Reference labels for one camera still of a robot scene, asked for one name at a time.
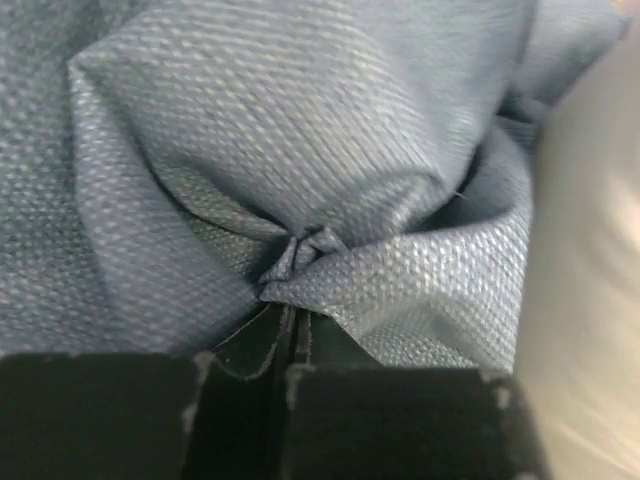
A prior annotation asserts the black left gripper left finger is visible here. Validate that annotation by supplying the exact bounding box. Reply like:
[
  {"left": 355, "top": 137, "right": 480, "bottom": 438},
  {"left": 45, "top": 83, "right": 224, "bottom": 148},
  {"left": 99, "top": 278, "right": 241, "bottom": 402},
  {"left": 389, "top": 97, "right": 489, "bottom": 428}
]
[{"left": 1, "top": 305, "right": 292, "bottom": 479}]

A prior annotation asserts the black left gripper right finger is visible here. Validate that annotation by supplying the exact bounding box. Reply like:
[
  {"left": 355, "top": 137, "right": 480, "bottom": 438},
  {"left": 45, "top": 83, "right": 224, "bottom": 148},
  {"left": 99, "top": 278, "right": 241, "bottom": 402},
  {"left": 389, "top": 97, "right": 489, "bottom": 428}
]
[{"left": 279, "top": 311, "right": 553, "bottom": 479}]

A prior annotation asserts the blue patterned pillowcase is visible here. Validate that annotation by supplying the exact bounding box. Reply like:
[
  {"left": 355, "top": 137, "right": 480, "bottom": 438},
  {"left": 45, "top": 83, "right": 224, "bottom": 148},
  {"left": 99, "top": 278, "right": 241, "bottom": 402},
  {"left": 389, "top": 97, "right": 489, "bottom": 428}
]
[{"left": 1, "top": 1, "right": 625, "bottom": 368}]

